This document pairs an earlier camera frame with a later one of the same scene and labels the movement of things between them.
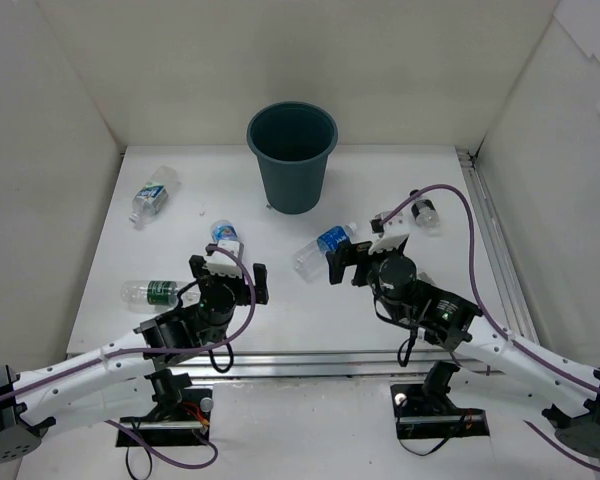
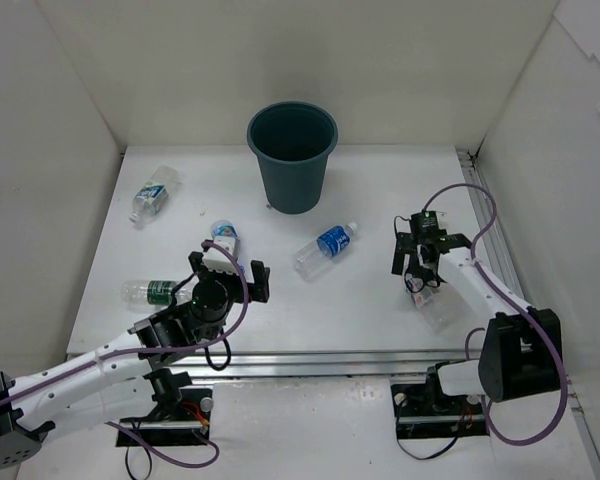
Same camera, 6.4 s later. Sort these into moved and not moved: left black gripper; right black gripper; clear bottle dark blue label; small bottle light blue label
Moved: right black gripper
Not moved: clear bottle dark blue label; left black gripper; small bottle light blue label
